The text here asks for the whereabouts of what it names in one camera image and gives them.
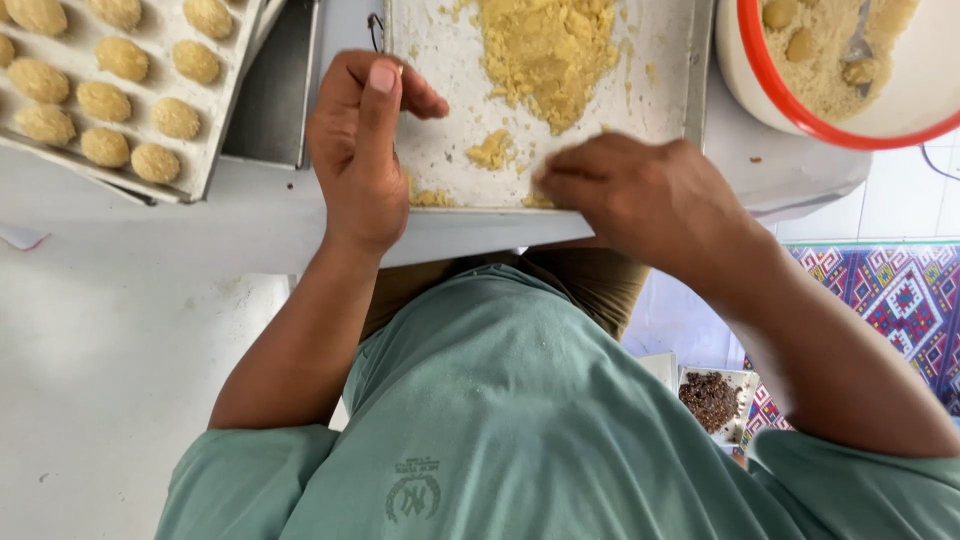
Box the person's right hand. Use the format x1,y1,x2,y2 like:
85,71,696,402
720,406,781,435
532,133,760,280

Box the person's left hand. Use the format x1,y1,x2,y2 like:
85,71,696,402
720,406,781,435
306,49,451,258

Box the small yellow dough lump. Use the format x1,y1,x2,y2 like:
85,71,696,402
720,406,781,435
465,129,519,173

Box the person's brown trousers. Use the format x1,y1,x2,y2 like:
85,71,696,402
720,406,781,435
360,247,653,343

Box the large yellow dough heap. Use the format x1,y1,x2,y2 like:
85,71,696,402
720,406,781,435
476,0,622,138

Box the metal work tray with crumbs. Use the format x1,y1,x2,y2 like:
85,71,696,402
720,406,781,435
382,0,715,216

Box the flat dough scrap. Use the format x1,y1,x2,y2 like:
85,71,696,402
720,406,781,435
408,186,459,210

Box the small white tray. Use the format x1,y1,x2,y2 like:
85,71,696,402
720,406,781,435
637,351,681,396

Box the person's green shirt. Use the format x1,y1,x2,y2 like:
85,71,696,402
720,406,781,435
153,262,960,540

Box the brown chocolate sprinkles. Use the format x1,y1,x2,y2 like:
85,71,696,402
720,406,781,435
678,370,744,435

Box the crumbly dough in bowl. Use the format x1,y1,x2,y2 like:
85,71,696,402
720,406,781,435
760,0,923,126

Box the small tray of sprinkles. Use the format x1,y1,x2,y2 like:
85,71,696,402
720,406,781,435
676,365,761,450

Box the empty dark metal tray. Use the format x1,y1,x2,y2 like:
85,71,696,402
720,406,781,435
220,0,321,171

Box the metal spoon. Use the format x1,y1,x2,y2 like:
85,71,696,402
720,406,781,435
839,0,876,98

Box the colourful patterned mat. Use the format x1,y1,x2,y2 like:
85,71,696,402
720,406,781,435
738,241,960,459

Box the white bowl with red rim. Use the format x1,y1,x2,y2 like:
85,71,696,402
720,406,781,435
714,0,960,152

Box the metal baking tray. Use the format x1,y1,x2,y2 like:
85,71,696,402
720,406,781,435
0,0,269,206

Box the rows of shaped dough pieces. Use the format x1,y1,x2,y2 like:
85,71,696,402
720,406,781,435
0,0,236,186

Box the white paper scrap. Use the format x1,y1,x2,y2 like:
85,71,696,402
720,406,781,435
0,221,53,253

